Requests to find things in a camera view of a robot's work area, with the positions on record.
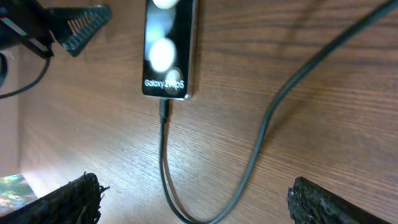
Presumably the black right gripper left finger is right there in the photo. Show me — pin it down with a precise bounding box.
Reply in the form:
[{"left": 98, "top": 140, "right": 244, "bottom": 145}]
[{"left": 1, "top": 173, "right": 109, "bottom": 224}]

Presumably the black USB-C charger cable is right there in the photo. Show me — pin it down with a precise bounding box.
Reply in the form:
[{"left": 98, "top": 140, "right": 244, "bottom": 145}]
[{"left": 158, "top": 0, "right": 398, "bottom": 224}]

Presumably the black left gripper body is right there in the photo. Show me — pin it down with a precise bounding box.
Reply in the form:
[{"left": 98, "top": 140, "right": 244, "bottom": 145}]
[{"left": 1, "top": 0, "right": 53, "bottom": 59}]

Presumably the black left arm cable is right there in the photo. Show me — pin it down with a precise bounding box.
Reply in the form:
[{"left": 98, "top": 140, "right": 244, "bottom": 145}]
[{"left": 0, "top": 52, "right": 51, "bottom": 100}]

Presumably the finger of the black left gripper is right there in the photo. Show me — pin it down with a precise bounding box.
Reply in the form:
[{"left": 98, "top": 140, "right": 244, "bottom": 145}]
[{"left": 46, "top": 4, "right": 112, "bottom": 57}]

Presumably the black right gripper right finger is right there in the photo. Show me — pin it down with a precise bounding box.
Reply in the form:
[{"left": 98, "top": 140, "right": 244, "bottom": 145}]
[{"left": 287, "top": 177, "right": 389, "bottom": 224}]

